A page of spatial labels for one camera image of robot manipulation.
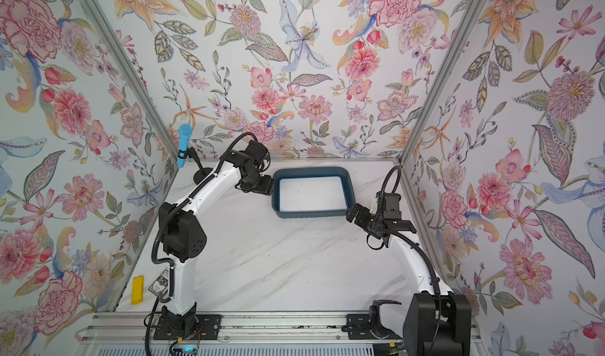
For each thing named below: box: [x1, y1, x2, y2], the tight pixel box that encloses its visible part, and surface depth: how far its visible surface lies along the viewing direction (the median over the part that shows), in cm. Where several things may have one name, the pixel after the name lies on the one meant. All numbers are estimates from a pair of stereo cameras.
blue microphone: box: [177, 122, 194, 169], surface depth 95 cm
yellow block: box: [130, 274, 145, 305], surface depth 83 cm
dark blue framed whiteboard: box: [278, 175, 348, 212], surface depth 108 cm
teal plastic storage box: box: [271, 166, 357, 219], surface depth 108 cm
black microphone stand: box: [177, 146, 214, 186], surface depth 106 cm
